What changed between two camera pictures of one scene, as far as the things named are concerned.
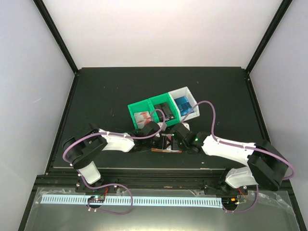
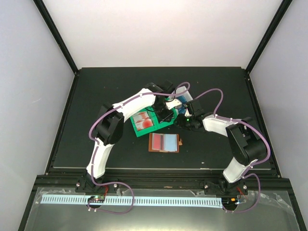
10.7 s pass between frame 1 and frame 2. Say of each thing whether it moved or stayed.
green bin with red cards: stayed
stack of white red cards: stayed
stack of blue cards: stayed
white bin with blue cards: stayed
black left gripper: moved
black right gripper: moved
